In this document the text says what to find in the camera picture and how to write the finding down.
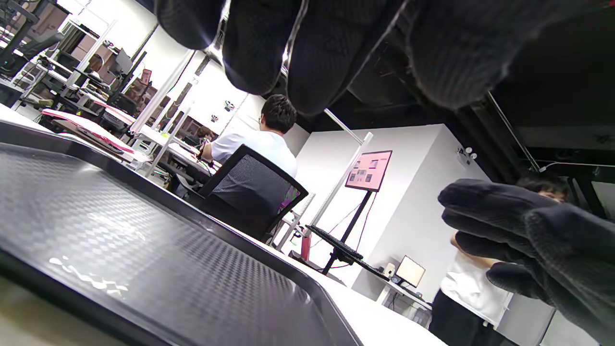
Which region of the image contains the person's right hand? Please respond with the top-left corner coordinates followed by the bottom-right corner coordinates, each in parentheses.
top-left (438, 179), bottom-right (615, 344)

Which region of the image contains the person's left hand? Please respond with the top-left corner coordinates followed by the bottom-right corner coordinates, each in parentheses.
top-left (154, 0), bottom-right (615, 116)

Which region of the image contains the small white monitor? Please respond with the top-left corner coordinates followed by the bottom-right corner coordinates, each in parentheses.
top-left (395, 255), bottom-right (426, 288)

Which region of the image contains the black mesh office chair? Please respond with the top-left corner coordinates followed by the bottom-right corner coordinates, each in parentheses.
top-left (173, 144), bottom-right (309, 243)

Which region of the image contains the black keyboard shelf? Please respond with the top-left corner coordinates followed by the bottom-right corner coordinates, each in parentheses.
top-left (288, 224), bottom-right (391, 282)

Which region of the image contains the black keyboard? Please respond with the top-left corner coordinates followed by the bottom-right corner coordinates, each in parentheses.
top-left (307, 224), bottom-right (364, 261)

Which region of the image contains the stack of pink sheets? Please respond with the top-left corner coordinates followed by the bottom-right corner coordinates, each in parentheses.
top-left (42, 108), bottom-right (136, 154)

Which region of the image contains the black plastic tray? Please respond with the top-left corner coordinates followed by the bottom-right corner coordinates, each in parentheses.
top-left (0, 118), bottom-right (364, 346)

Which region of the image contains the white wall camera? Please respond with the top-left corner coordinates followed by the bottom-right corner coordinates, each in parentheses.
top-left (455, 146), bottom-right (478, 167)

